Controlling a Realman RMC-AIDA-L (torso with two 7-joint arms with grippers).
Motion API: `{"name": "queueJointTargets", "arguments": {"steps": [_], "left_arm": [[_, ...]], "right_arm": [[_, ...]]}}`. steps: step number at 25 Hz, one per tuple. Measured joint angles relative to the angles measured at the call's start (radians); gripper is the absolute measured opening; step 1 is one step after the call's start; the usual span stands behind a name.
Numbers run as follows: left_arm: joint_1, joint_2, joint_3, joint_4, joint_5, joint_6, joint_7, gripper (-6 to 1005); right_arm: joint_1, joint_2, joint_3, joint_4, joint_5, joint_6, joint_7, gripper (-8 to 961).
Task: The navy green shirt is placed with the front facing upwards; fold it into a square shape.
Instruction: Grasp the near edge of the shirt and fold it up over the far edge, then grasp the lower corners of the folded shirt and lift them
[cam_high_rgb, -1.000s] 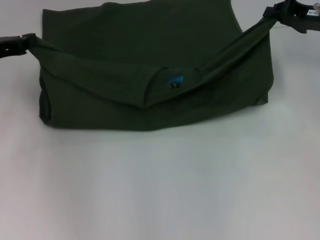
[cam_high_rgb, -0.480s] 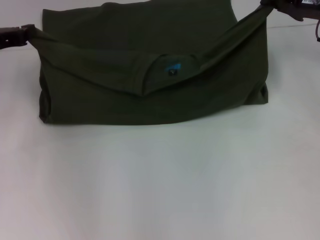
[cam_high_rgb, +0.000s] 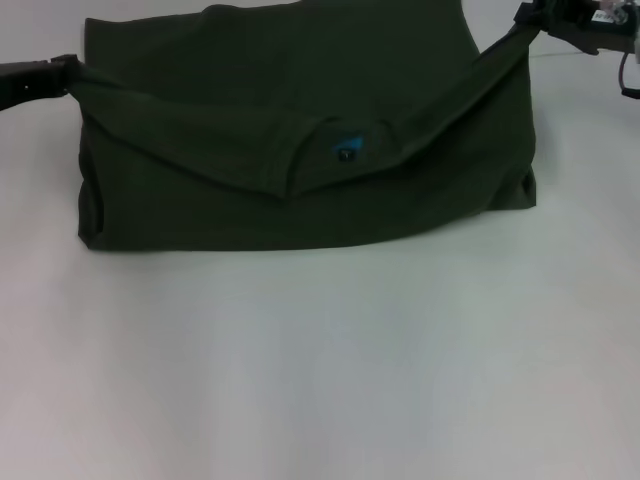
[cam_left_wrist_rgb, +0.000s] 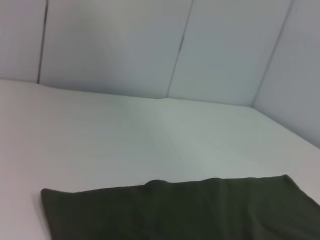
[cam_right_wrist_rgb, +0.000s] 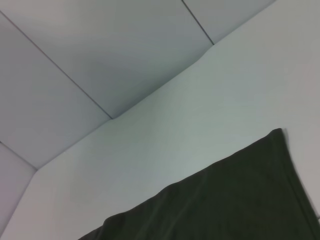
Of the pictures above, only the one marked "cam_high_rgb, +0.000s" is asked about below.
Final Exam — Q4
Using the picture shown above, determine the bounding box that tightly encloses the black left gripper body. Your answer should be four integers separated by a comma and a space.
0, 59, 66, 112

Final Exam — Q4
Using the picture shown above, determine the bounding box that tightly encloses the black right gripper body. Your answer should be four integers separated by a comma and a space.
547, 2, 640, 56

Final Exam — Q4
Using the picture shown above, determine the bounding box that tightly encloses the dark green FREE t-shirt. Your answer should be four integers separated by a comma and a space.
67, 0, 549, 254

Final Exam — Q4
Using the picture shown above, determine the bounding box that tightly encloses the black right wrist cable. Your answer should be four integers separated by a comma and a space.
617, 49, 640, 99

